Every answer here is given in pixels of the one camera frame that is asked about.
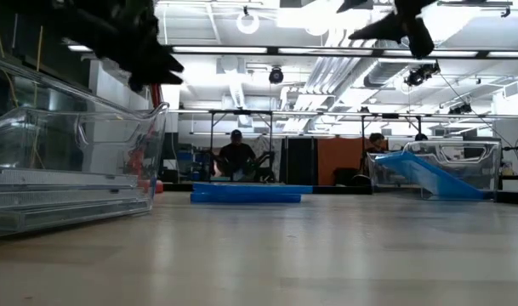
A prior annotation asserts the blue jewel case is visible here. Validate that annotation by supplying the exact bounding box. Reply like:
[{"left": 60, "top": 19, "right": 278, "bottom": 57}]
[
  {"left": 374, "top": 150, "right": 496, "bottom": 202},
  {"left": 192, "top": 182, "right": 315, "bottom": 196},
  {"left": 190, "top": 192, "right": 304, "bottom": 205}
]

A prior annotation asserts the black ceiling spotlight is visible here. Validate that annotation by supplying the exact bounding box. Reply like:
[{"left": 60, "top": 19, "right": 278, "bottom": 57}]
[{"left": 403, "top": 60, "right": 442, "bottom": 88}]

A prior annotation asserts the black partition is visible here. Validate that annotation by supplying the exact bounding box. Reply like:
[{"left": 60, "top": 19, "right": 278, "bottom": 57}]
[{"left": 283, "top": 136, "right": 318, "bottom": 186}]

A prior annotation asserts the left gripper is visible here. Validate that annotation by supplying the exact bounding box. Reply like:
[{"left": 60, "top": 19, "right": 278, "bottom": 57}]
[{"left": 94, "top": 7, "right": 186, "bottom": 94}]

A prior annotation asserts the yellow hanging cord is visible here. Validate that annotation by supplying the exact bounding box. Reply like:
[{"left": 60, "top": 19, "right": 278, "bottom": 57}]
[{"left": 30, "top": 25, "right": 45, "bottom": 169}]

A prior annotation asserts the overhead light beam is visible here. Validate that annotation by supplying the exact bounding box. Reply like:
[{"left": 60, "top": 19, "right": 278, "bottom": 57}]
[{"left": 66, "top": 43, "right": 518, "bottom": 60}]

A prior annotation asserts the red desk lamp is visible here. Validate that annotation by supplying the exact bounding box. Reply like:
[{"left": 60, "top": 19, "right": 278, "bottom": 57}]
[{"left": 126, "top": 82, "right": 167, "bottom": 196}]

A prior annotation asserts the orange partition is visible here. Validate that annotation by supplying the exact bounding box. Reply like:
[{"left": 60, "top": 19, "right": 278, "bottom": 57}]
[{"left": 316, "top": 136, "right": 375, "bottom": 186}]

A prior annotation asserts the black background rig frame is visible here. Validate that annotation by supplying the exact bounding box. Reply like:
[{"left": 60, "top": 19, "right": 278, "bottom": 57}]
[
  {"left": 360, "top": 112, "right": 424, "bottom": 167},
  {"left": 208, "top": 109, "right": 274, "bottom": 184}
]

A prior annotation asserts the black bag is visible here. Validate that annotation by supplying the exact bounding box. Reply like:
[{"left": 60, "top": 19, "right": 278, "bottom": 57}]
[{"left": 332, "top": 166, "right": 373, "bottom": 187}]

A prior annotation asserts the black overhead camera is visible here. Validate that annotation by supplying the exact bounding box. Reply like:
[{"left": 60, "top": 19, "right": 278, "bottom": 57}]
[{"left": 268, "top": 65, "right": 285, "bottom": 85}]

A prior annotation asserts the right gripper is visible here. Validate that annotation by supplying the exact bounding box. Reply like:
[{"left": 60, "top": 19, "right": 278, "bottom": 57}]
[{"left": 348, "top": 0, "right": 439, "bottom": 60}]

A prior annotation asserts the clear plastic bin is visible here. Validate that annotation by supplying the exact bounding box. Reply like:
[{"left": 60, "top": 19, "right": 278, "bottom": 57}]
[
  {"left": 0, "top": 54, "right": 170, "bottom": 240},
  {"left": 367, "top": 139, "right": 504, "bottom": 202}
]

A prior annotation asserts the white ring light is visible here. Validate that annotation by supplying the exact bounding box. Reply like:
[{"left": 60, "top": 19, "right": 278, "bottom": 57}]
[{"left": 236, "top": 9, "right": 261, "bottom": 36}]

